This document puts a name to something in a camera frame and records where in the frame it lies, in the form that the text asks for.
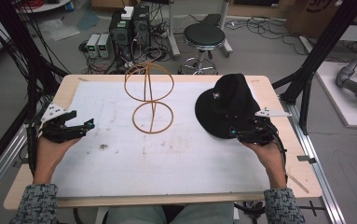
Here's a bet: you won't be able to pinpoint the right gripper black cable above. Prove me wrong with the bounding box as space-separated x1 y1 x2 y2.
268 121 290 185

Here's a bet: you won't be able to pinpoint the person's right hand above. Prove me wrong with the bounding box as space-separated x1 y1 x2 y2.
240 141 288 189

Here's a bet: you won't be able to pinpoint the white box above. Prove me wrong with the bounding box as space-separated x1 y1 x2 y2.
120 6 135 21

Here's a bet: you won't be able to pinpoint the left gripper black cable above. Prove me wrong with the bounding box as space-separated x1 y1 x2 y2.
26 123 40 176

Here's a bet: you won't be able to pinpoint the grey power supply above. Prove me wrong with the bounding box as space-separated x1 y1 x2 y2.
97 33 112 59
86 33 102 59

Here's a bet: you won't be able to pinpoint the cardboard box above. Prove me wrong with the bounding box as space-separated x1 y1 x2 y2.
283 0 357 39

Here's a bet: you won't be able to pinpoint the white platform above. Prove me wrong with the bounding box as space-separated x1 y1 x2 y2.
315 61 357 129

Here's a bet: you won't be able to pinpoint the floor cables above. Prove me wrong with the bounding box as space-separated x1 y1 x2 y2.
225 16 309 55

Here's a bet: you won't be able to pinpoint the person's legs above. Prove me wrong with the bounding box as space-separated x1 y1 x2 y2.
105 202 235 224

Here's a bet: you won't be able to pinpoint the person's left hand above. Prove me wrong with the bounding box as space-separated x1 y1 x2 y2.
33 136 82 185

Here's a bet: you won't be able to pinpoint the black computer tower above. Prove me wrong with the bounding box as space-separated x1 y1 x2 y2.
131 6 152 49
108 11 134 61

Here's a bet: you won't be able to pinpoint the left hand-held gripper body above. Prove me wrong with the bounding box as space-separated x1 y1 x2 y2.
37 102 87 145

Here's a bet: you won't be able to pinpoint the black frame post with cables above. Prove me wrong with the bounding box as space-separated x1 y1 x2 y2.
0 0 70 104

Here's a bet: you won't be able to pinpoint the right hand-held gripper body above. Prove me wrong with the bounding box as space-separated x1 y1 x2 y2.
245 106 293 147

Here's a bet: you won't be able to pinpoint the white desk leg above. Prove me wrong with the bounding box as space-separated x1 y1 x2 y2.
166 0 181 60
218 0 234 58

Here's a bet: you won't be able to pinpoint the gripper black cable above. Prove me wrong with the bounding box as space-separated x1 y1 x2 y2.
26 123 40 176
268 121 290 185

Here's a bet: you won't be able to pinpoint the white table mat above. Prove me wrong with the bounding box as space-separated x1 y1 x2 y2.
51 80 272 199

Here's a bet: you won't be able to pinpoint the orange wire hat stand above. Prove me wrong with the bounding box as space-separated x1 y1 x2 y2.
123 60 175 135

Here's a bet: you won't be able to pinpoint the black hat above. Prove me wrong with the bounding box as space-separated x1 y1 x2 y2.
194 73 263 140

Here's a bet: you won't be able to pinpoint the white round table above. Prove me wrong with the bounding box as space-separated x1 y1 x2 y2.
15 0 72 14

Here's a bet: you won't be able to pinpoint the black round stool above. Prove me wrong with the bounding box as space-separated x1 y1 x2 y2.
178 22 227 76

